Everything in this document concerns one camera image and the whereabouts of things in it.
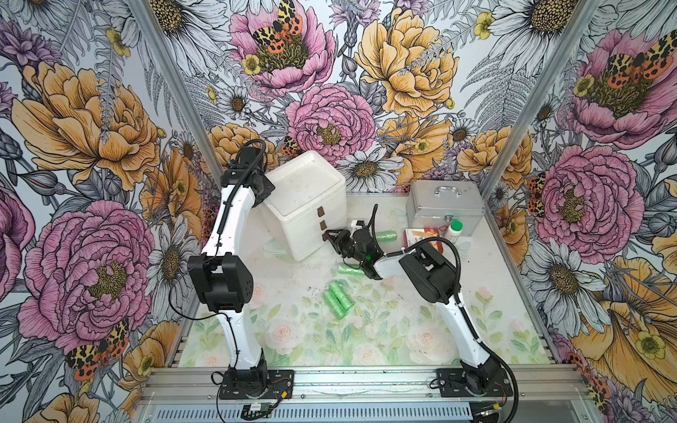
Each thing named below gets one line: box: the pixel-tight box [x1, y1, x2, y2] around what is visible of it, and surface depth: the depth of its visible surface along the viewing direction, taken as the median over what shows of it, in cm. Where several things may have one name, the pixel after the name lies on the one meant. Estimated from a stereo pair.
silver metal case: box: [406, 179, 486, 237], surface depth 104 cm
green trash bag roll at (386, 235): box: [375, 230, 398, 242], surface depth 107 cm
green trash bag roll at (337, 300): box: [322, 281, 354, 320], surface depth 89 cm
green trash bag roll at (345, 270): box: [337, 264, 365, 277], surface depth 96 cm
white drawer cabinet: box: [264, 150, 348, 262], surface depth 93 cm
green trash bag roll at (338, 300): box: [322, 280, 356, 320], surface depth 90 cm
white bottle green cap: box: [447, 220, 464, 245], surface depth 101 cm
